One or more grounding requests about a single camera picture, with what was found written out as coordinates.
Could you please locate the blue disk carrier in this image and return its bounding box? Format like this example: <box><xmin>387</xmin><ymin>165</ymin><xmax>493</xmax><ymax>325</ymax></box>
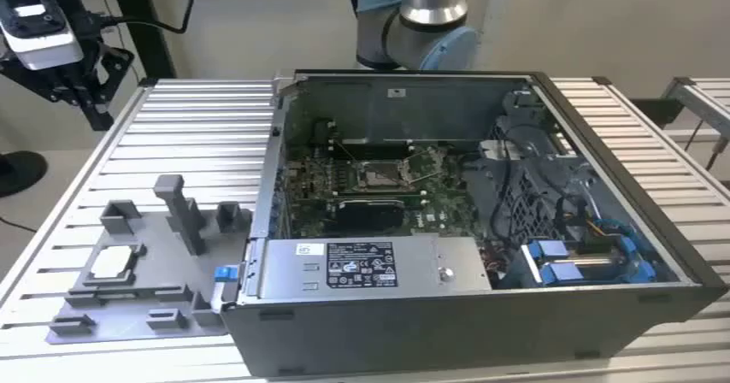
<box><xmin>613</xmin><ymin>232</ymin><xmax>658</xmax><ymax>282</ymax></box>
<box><xmin>523</xmin><ymin>238</ymin><xmax>586</xmax><ymax>285</ymax></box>

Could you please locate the thin metal locking lever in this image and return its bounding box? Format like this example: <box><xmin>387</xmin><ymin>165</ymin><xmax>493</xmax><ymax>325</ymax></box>
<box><xmin>334</xmin><ymin>140</ymin><xmax>360</xmax><ymax>164</ymax></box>

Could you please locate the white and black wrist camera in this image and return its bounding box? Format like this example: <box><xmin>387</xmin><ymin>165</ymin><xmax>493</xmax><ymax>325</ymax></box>
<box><xmin>0</xmin><ymin>0</ymin><xmax>86</xmax><ymax>71</ymax></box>

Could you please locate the green RAM stick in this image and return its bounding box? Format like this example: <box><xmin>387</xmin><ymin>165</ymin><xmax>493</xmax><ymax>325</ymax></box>
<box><xmin>67</xmin><ymin>286</ymin><xmax>184</xmax><ymax>301</ymax></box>

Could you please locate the black open PC case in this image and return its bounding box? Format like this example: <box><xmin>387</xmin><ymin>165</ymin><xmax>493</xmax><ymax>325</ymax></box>
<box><xmin>219</xmin><ymin>68</ymin><xmax>730</xmax><ymax>378</ymax></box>

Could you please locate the grey plastic parts rack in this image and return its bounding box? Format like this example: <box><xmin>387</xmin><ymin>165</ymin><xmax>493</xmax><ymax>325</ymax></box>
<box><xmin>43</xmin><ymin>174</ymin><xmax>255</xmax><ymax>345</ymax></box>

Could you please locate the black box under table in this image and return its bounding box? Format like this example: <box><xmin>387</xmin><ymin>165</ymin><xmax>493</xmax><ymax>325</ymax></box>
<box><xmin>629</xmin><ymin>97</ymin><xmax>685</xmax><ymax>128</ymax></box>

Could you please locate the black mesh drive cage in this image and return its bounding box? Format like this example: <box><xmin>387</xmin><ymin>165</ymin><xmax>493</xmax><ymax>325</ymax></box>
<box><xmin>462</xmin><ymin>113</ymin><xmax>581</xmax><ymax>250</ymax></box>

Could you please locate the metal socket cover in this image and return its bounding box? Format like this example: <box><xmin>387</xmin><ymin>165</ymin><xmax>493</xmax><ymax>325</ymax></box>
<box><xmin>405</xmin><ymin>147</ymin><xmax>447</xmax><ymax>178</ymax></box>

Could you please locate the green motherboard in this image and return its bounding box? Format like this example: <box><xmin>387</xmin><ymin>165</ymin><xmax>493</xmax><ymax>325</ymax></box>
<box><xmin>282</xmin><ymin>141</ymin><xmax>486</xmax><ymax>239</ymax></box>

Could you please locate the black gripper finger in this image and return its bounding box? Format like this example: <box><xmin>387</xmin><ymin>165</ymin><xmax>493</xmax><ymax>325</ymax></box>
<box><xmin>78</xmin><ymin>45</ymin><xmax>138</xmax><ymax>133</ymax></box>
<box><xmin>0</xmin><ymin>59</ymin><xmax>82</xmax><ymax>107</ymax></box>

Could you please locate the black graphics card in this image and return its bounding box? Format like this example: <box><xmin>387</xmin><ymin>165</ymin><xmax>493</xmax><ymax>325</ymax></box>
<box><xmin>334</xmin><ymin>198</ymin><xmax>407</xmax><ymax>234</ymax></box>

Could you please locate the round black stand base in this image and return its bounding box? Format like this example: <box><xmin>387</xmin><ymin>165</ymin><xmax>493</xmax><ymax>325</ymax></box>
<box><xmin>0</xmin><ymin>150</ymin><xmax>50</xmax><ymax>197</ymax></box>

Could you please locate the square silver CPU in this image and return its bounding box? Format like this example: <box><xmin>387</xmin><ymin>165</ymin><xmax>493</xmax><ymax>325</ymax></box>
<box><xmin>91</xmin><ymin>245</ymin><xmax>143</xmax><ymax>278</ymax></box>

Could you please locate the black frame post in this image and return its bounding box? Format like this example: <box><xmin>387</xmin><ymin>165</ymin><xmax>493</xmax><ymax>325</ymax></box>
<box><xmin>106</xmin><ymin>0</ymin><xmax>179</xmax><ymax>80</ymax></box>

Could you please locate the silver power supply unit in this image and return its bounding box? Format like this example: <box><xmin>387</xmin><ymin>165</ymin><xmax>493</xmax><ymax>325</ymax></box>
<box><xmin>256</xmin><ymin>236</ymin><xmax>493</xmax><ymax>295</ymax></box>

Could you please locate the aluminium slatted side table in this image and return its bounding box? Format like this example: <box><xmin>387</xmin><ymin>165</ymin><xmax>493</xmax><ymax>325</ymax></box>
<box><xmin>661</xmin><ymin>76</ymin><xmax>730</xmax><ymax>147</ymax></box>

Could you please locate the black camera cable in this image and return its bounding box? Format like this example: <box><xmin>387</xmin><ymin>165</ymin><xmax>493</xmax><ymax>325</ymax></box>
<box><xmin>100</xmin><ymin>0</ymin><xmax>202</xmax><ymax>36</ymax></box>

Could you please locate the CPU socket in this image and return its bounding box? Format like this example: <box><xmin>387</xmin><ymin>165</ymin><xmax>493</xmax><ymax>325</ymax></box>
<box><xmin>351</xmin><ymin>158</ymin><xmax>410</xmax><ymax>190</ymax></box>

